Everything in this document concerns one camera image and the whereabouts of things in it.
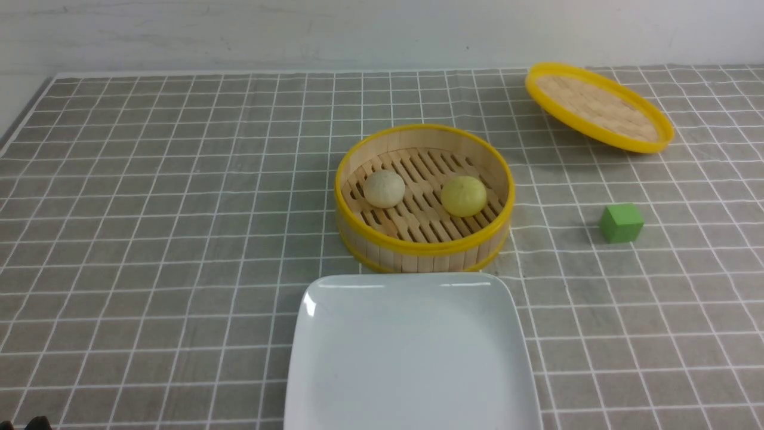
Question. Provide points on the yellow steamed bun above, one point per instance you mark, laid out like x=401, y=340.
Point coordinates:
x=464, y=196

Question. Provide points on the grey checked tablecloth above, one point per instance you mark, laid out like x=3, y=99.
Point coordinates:
x=158, y=232

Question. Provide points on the white square plate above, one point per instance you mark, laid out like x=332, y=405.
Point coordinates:
x=410, y=351

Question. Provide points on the white steamed bun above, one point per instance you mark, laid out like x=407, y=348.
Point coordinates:
x=384, y=189

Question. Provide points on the yellow rimmed bamboo steamer lid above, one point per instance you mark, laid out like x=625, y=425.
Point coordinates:
x=600, y=108

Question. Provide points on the green wooden cube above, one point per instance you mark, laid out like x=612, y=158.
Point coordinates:
x=621, y=223

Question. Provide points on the yellow rimmed bamboo steamer basket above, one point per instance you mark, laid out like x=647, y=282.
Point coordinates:
x=418, y=235

